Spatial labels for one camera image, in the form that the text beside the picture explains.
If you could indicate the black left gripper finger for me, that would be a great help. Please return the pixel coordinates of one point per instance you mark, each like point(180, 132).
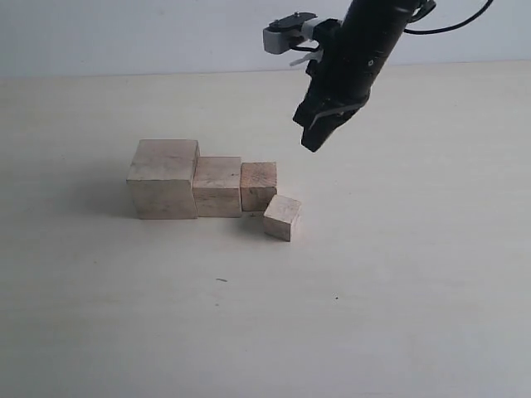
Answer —
point(309, 112)

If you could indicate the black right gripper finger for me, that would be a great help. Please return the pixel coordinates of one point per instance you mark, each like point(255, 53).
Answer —
point(317, 133)

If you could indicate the third largest wooden cube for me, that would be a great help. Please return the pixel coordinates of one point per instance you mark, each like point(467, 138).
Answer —
point(258, 185)

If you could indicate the smallest wooden cube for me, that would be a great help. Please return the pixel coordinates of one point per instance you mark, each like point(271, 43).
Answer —
point(280, 217)

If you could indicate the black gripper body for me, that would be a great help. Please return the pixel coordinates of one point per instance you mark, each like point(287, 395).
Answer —
point(353, 56)

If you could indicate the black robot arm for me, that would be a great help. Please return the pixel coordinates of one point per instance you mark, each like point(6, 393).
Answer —
point(400, 11)

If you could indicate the second largest wooden cube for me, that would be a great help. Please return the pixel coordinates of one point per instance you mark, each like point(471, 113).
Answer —
point(217, 187)

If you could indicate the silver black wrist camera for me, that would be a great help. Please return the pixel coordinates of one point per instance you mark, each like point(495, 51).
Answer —
point(289, 33)

